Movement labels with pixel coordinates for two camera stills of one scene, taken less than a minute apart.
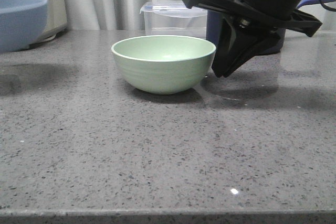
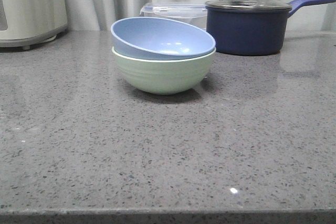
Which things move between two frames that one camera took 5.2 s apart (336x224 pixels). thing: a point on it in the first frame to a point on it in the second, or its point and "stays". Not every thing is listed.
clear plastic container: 173,18 stays
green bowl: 164,64 stays
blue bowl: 22,18 to 159,38
